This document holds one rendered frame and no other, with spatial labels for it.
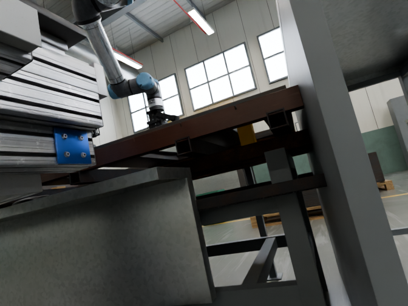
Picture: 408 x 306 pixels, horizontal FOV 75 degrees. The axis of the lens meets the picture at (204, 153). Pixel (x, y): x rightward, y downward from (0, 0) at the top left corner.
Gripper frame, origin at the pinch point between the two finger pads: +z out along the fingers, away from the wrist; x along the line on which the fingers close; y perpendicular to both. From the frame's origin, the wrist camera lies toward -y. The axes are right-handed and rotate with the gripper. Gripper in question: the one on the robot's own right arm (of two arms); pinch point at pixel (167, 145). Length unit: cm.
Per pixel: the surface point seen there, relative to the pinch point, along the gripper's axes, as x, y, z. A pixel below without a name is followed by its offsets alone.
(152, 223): 45, -13, 32
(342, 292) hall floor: -28, -61, 86
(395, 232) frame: -52, -95, 68
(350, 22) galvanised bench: 18, -85, -19
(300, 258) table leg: 36, -51, 50
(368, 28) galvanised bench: 8, -93, -19
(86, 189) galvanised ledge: 61, -5, 19
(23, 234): 45, 43, 27
